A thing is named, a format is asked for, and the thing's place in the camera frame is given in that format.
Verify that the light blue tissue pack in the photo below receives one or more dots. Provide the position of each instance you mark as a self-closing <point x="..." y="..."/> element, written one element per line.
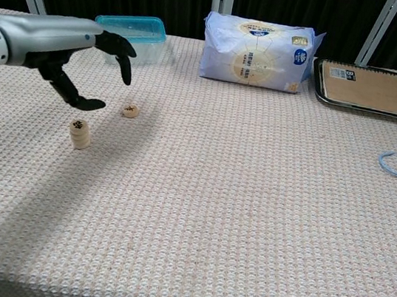
<point x="257" y="56"/>

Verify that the clear container teal lid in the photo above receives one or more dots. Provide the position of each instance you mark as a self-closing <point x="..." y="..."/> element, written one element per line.
<point x="148" y="32"/>

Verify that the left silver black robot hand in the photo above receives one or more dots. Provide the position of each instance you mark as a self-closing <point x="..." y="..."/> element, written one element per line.
<point x="47" y="36"/>

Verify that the chess piece bold black character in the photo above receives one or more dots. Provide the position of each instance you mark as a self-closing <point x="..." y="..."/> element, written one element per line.
<point x="79" y="125"/>

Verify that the beige textured tablecloth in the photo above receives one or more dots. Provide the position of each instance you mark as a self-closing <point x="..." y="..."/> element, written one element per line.
<point x="211" y="214"/>

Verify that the dark metal tray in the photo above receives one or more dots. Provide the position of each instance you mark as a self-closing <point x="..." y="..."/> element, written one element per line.
<point x="317" y="74"/>

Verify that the brown spiral notebook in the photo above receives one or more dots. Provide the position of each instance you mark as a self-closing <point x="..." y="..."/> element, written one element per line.
<point x="379" y="89"/>

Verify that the chess piece thin black character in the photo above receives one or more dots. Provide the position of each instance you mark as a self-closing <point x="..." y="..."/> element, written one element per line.
<point x="130" y="110"/>

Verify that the chess piece red cross character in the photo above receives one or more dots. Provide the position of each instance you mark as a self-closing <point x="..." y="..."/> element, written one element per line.
<point x="79" y="138"/>

